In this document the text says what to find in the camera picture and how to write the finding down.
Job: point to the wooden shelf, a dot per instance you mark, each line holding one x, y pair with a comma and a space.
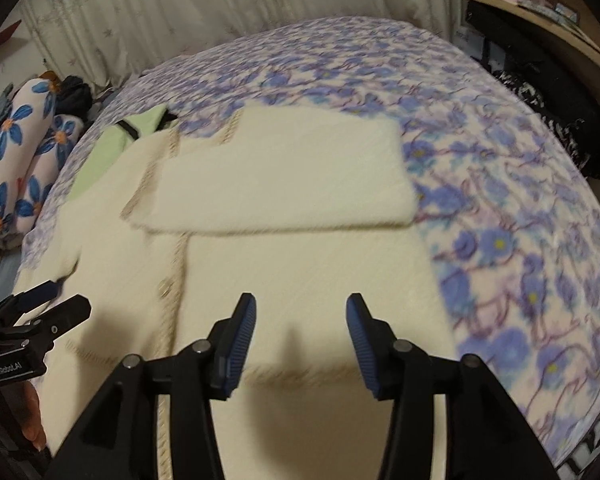
580, 45

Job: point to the white patterned curtain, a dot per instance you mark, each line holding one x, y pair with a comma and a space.
180, 10

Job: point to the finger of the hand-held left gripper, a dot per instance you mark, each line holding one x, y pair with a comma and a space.
40, 295
65, 317

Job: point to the black white patterned cloth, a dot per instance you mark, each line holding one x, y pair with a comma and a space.
535, 95

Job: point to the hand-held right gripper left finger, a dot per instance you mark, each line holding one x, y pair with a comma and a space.
237, 350

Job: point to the dark clothing pile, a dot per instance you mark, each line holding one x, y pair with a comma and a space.
75, 95

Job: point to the white fluffy towel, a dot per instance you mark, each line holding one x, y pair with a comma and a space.
290, 185

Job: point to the purple floral blanket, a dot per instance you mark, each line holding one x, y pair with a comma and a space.
505, 160

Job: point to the light green garment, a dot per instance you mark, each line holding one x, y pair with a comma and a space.
105, 150

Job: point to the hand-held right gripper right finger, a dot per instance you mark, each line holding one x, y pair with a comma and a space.
362, 345

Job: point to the black bags under shelf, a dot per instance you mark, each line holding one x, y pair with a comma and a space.
580, 125

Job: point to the blue floral white pillow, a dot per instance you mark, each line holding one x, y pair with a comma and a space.
15, 160

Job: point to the teal small box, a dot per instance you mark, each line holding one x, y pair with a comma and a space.
566, 12

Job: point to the person's left hand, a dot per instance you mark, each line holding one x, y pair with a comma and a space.
34, 425

